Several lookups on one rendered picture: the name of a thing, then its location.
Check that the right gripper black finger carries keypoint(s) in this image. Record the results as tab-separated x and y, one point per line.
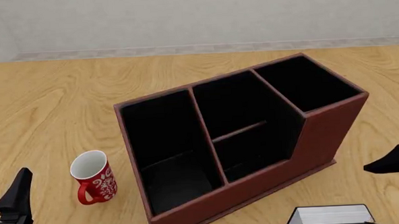
392	160

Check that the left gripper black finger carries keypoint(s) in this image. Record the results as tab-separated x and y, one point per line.
18	193

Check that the red-brown desk caddy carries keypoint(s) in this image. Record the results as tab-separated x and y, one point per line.
325	142

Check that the black book with white pages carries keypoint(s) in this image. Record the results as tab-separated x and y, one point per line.
328	214

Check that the red mug with white pattern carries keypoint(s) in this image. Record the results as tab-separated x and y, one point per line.
103	183

